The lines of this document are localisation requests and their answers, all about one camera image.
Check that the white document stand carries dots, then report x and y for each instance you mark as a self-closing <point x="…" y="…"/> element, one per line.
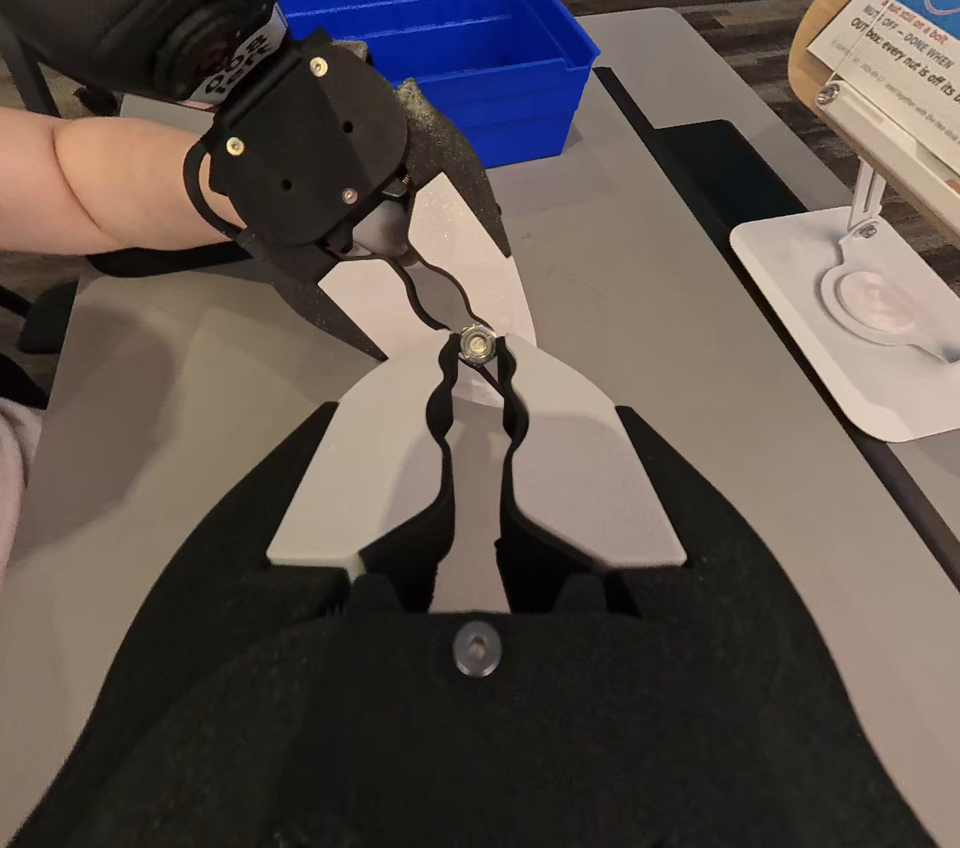
<point x="825" y="308"/>

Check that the blue plastic bin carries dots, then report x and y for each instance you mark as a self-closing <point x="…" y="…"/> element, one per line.
<point x="450" y="38"/>

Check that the black chair armrest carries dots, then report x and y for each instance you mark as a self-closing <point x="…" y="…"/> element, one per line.
<point x="150" y="259"/>

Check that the printed instruction sheet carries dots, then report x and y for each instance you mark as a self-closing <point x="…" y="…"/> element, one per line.
<point x="900" y="23"/>

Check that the person's left forearm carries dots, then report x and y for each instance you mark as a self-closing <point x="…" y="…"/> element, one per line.
<point x="97" y="188"/>

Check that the silver hex bolt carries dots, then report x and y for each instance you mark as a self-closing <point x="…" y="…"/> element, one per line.
<point x="476" y="343"/>

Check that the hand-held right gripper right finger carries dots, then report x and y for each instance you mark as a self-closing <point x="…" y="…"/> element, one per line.
<point x="600" y="481"/>

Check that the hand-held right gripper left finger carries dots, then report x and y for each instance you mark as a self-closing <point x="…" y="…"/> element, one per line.
<point x="360" y="481"/>

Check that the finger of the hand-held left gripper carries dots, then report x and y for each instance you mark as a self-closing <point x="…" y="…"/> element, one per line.
<point x="472" y="256"/>
<point x="375" y="308"/>

